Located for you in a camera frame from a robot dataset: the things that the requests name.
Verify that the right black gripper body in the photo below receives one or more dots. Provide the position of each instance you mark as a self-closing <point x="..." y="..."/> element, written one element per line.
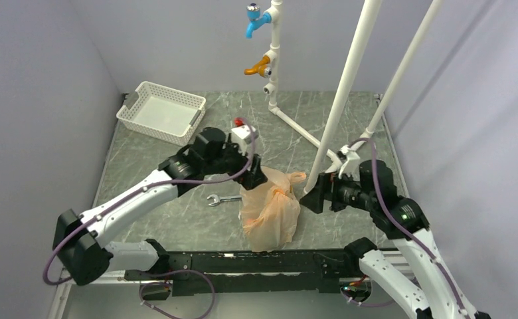
<point x="331" y="181"/>

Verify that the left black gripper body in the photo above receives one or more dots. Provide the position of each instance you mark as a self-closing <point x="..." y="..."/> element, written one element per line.
<point x="233" y="160"/>

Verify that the translucent orange plastic bag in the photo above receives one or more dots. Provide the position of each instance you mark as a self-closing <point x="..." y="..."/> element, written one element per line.
<point x="269" y="212"/>

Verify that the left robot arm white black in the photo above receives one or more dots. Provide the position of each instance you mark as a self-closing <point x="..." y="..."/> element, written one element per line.
<point x="84" y="242"/>

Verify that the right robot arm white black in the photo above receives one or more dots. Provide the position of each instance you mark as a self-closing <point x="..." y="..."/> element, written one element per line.
<point x="431" y="292"/>

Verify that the silver wrench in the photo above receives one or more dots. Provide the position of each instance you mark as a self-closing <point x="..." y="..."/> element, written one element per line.
<point x="215" y="199"/>

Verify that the white plastic basket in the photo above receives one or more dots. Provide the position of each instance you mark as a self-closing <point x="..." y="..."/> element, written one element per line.
<point x="162" y="112"/>

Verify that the orange faucet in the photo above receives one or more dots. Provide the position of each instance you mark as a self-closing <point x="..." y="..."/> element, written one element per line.
<point x="261" y="68"/>

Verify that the blue faucet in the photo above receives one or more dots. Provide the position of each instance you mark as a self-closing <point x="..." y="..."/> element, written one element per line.
<point x="256" y="19"/>

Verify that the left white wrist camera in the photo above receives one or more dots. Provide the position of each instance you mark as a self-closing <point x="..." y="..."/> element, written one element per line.
<point x="241" y="133"/>

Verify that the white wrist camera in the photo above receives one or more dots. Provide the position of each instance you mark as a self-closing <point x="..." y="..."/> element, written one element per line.
<point x="350" y="161"/>
<point x="241" y="133"/>

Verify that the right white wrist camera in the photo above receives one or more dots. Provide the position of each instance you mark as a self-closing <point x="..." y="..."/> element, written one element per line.
<point x="350" y="161"/>

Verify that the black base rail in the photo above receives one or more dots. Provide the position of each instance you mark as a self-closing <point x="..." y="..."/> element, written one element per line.
<point x="199" y="272"/>

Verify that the white PVC pipe frame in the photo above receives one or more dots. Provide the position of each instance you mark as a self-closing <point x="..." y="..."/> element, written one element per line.
<point x="338" y="113"/>

